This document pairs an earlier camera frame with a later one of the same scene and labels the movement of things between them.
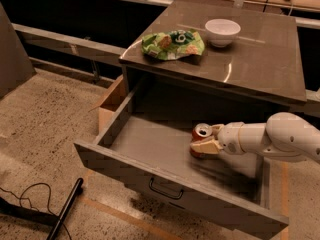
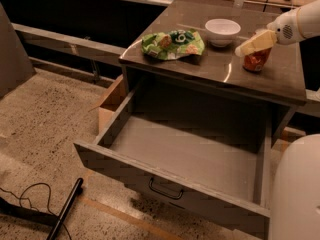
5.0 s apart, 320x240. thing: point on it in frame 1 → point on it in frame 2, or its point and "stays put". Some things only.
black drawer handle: x=164 y=192 stays put
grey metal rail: x=97 y=51 stays put
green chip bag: x=168 y=45 stays put
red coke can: x=201 y=132 → x=256 y=61
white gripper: x=229 y=138 → x=284 y=29
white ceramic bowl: x=221 y=32 stays put
